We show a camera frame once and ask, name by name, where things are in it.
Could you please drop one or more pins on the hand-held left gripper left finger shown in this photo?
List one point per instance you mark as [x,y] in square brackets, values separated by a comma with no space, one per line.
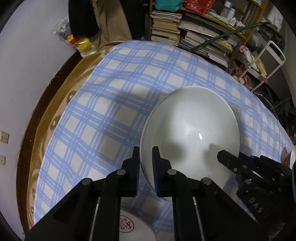
[137,176]

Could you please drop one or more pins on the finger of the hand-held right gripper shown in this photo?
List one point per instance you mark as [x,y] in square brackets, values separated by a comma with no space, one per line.
[233,162]

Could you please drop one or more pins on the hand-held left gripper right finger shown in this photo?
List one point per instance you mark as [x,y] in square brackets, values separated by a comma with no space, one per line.
[154,173]

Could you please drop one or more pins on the white cherry-print plate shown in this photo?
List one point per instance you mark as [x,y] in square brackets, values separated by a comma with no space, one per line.
[291,158]

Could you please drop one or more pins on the large white bowl red label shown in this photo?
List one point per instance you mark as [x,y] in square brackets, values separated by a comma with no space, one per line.
[196,120]

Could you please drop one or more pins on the pink toy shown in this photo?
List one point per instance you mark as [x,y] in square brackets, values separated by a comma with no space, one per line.
[243,82]

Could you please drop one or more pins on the blue checked cloth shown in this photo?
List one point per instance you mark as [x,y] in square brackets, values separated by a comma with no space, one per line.
[104,97]

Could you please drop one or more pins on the tan carton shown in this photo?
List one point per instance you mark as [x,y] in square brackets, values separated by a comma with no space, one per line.
[260,66]

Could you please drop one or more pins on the brown flowered blanket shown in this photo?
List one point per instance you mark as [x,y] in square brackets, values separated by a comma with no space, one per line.
[44,139]

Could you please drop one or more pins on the white trolley cart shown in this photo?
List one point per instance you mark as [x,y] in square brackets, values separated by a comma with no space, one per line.
[278,49]

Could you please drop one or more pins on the pile of magazines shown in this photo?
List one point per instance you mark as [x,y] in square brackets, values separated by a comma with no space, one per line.
[203,39]

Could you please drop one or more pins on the long green pole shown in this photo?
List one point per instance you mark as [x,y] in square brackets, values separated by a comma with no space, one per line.
[231,35]

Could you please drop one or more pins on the wooden shelf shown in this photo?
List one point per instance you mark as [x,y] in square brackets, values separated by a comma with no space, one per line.
[248,30]

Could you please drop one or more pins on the yellow red packages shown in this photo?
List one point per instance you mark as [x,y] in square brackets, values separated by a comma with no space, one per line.
[84,45]

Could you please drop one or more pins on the stack of old books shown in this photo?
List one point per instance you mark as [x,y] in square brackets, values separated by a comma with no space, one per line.
[165,27]

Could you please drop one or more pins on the pale green cloth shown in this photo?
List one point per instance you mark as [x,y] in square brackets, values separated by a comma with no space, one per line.
[215,15]

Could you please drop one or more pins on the cluster of cosmetic bottles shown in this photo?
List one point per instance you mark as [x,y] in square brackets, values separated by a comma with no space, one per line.
[231,14]

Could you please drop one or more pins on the black hanging coat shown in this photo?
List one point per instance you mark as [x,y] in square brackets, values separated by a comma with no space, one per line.
[138,20]
[83,18]

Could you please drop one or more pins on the beige hanging coat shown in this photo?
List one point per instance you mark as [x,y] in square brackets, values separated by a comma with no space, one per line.
[113,23]

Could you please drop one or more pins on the red patterned bag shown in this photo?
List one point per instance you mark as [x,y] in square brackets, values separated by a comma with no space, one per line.
[198,5]

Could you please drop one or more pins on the white blue printed bag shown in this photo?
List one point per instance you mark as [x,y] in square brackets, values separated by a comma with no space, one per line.
[61,29]

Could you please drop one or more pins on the teal bag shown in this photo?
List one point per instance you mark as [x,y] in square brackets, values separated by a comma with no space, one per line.
[166,4]

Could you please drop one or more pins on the dark wooden bed frame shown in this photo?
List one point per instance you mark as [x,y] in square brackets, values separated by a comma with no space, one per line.
[29,139]

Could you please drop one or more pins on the wall socket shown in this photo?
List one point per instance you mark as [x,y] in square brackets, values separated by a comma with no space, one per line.
[4,137]
[1,160]

